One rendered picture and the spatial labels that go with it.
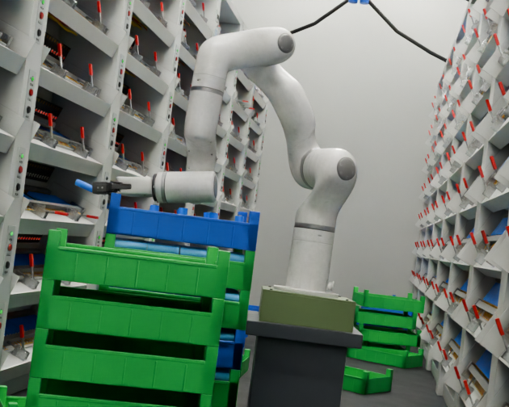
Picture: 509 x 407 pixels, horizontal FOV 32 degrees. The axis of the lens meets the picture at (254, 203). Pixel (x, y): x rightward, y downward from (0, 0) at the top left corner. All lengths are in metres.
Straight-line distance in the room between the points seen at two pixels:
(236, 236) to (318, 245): 0.77
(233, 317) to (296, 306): 0.67
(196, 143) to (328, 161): 0.38
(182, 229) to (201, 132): 0.63
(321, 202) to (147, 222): 0.86
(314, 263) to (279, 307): 0.18
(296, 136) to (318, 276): 0.40
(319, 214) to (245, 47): 0.52
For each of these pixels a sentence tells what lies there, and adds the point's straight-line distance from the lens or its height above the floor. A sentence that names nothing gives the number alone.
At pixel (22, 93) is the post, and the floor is 0.78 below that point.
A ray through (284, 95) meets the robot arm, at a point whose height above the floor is 0.91.
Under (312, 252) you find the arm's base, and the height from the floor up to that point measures 0.48.
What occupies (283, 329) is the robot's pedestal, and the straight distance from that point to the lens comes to 2.44.
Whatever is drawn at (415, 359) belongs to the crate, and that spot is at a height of 0.04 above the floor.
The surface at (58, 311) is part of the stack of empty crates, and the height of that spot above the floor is 0.35.
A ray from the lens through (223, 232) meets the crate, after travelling 1.79.
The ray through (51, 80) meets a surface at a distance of 2.42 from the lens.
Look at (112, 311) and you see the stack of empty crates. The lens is 1.48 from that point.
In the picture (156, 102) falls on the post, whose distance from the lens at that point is 3.59.
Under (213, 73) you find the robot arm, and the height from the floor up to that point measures 0.92.
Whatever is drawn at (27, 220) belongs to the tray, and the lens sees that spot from 2.35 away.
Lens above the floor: 0.51
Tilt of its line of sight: 2 degrees up
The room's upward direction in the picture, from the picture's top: 7 degrees clockwise
